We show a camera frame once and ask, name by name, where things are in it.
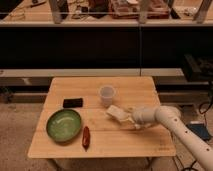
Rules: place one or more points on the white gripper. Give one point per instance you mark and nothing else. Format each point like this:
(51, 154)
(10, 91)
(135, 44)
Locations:
(141, 116)

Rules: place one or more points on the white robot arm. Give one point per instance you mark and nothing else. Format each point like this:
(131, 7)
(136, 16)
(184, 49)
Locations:
(169, 117)

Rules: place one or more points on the translucent white cup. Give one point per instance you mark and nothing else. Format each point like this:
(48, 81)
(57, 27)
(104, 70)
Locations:
(107, 94)

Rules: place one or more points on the green ceramic bowl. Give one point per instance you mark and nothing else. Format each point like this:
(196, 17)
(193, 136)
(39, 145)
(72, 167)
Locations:
(63, 125)

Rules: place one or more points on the wooden folding table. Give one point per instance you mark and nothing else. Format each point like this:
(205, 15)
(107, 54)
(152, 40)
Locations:
(108, 139)

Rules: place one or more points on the red chili pepper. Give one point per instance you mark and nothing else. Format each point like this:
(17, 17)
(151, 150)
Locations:
(86, 138)

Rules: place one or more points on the black rectangular block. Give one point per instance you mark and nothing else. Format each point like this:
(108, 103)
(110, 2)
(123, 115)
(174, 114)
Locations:
(72, 103)

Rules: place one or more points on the blue black box on floor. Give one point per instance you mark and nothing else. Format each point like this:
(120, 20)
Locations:
(200, 130)

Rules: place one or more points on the black equipment case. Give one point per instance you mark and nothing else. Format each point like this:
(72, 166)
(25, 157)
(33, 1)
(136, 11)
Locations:
(197, 69)

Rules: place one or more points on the long background workbench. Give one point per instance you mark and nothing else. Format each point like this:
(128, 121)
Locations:
(106, 13)

